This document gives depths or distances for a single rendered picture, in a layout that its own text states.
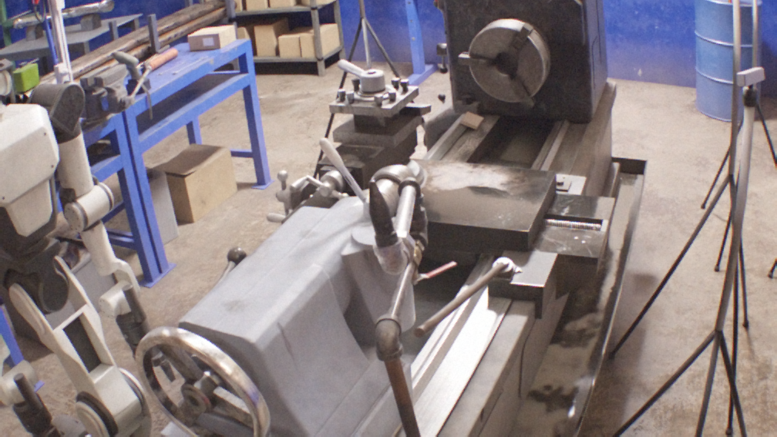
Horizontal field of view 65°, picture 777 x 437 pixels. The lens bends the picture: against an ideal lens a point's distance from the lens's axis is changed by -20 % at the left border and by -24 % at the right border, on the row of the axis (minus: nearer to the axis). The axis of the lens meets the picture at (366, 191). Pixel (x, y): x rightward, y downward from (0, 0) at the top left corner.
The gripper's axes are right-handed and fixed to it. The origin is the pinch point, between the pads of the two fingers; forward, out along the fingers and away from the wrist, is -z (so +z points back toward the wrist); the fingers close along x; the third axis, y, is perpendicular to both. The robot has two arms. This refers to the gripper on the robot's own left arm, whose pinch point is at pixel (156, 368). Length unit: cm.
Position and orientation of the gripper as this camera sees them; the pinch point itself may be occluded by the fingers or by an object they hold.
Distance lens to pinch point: 198.7
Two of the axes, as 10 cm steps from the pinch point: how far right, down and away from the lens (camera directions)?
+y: 4.6, -4.2, 7.8
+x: 8.4, -0.7, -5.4
